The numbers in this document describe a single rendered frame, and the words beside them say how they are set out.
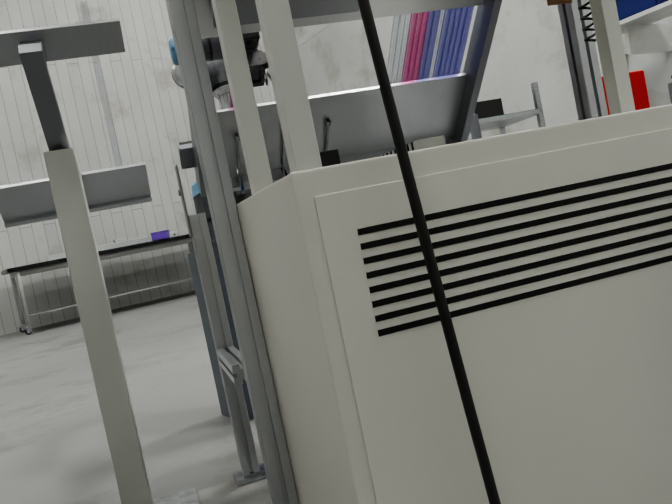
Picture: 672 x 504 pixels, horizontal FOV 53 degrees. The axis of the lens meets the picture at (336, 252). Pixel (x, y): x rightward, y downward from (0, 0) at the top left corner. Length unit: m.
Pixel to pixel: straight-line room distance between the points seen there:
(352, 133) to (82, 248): 0.69
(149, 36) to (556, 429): 9.58
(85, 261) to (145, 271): 8.03
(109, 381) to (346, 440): 0.84
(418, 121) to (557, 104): 5.19
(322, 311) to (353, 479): 0.19
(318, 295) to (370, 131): 1.03
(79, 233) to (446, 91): 0.92
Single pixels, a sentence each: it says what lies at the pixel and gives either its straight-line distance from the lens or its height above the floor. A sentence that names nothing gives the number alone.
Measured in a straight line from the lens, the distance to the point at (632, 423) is 0.93.
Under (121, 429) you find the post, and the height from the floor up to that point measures 0.22.
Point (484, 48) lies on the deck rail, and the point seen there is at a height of 0.88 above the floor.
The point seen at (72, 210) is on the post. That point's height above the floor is 0.69.
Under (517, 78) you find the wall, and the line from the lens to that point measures 7.23.
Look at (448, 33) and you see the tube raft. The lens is 1.67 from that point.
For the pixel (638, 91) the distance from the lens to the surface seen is 1.93.
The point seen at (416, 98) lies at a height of 0.81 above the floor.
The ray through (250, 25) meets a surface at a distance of 1.46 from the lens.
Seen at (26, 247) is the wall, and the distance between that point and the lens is 9.29.
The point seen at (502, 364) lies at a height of 0.36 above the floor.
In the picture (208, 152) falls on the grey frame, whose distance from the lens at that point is 1.13.
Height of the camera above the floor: 0.56
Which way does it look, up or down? 3 degrees down
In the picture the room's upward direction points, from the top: 12 degrees counter-clockwise
